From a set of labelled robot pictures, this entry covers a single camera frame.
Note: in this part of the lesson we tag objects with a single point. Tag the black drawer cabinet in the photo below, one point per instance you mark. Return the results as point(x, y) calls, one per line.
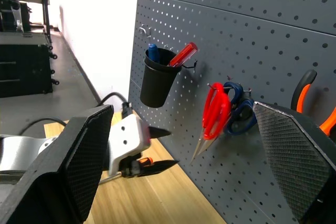
point(23, 72)

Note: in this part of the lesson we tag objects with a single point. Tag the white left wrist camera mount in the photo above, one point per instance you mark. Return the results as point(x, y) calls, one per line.
point(126, 134)

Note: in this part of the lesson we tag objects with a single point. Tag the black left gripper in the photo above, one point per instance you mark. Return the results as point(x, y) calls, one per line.
point(131, 169)

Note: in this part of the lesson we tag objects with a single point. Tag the silver pegboard hook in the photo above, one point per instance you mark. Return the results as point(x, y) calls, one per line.
point(168, 47)
point(145, 30)

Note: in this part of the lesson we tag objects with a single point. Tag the orange black needle nose pliers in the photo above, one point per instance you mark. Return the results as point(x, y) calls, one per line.
point(302, 95)

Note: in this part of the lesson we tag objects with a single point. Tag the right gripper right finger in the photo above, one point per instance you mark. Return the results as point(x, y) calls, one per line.
point(299, 161)

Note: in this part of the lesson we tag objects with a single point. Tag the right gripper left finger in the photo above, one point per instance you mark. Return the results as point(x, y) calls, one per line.
point(65, 169)

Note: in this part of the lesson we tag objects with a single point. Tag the dark grey pegboard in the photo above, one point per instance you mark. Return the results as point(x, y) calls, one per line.
point(262, 51)

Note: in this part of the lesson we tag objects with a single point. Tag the black plastic cup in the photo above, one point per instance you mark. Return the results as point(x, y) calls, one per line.
point(157, 87)

